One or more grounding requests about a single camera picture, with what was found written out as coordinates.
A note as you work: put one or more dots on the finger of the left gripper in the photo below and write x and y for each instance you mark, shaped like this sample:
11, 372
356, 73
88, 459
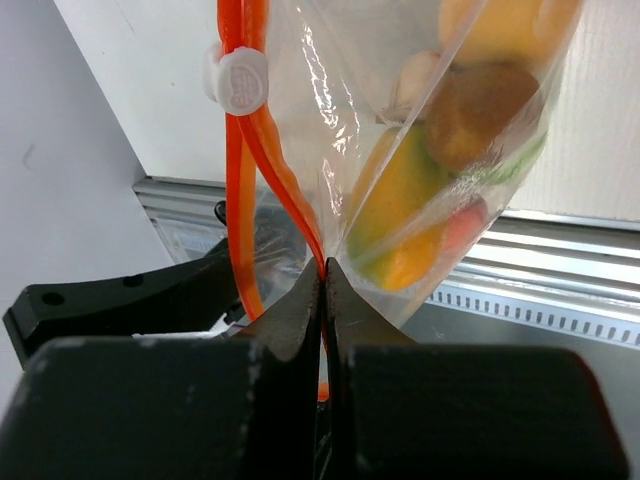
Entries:
173, 303

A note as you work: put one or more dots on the yellow green mango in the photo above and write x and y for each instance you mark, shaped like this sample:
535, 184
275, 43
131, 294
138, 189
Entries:
406, 186

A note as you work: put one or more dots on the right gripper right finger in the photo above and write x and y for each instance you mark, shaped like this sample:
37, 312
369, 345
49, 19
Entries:
405, 410

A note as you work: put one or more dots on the green apple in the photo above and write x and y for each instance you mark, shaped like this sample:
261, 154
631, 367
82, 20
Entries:
511, 168

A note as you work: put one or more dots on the peach fruit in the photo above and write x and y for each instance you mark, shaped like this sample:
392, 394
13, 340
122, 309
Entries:
464, 226

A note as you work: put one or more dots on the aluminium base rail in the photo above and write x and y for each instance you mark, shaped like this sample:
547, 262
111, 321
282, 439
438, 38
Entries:
611, 255

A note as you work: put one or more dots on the brown kiwi fruit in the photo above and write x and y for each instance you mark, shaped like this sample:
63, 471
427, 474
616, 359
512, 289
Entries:
480, 114

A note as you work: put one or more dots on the clear orange zip top bag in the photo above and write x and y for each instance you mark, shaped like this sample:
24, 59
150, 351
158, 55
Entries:
303, 86

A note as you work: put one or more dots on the slotted cable duct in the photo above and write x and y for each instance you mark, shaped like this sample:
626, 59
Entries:
543, 311

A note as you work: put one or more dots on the orange fruit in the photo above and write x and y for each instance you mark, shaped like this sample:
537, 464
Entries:
503, 32

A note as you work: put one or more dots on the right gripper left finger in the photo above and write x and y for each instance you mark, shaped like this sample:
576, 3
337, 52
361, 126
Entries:
109, 408

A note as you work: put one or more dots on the garlic bulb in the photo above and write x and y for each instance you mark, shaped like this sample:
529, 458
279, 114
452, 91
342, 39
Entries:
410, 85

